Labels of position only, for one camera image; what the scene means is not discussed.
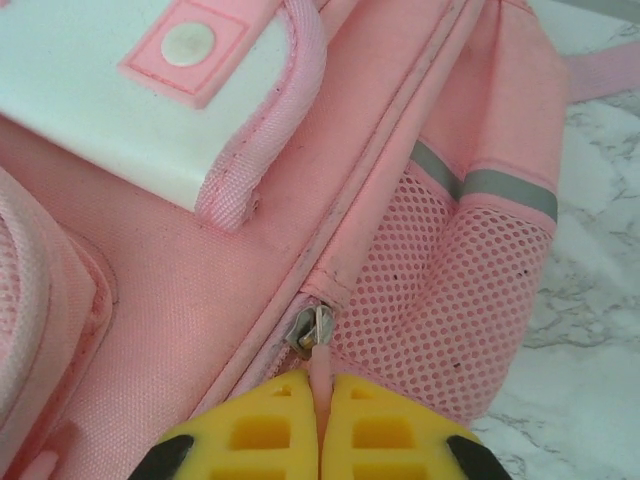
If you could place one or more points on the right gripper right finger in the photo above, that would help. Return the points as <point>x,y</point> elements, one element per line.
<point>390,440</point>

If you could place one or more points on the pink school backpack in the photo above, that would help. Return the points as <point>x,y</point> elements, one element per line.
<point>200,280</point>

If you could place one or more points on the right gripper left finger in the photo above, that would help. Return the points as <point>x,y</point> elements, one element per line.
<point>260,440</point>

